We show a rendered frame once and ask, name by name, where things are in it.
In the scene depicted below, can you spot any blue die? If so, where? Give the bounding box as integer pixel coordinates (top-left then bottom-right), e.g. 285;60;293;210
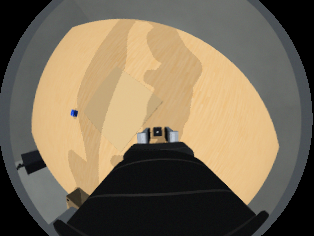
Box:
71;110;78;117

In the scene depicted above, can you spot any beige square mat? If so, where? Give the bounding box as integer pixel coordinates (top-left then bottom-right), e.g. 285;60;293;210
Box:
84;66;163;152

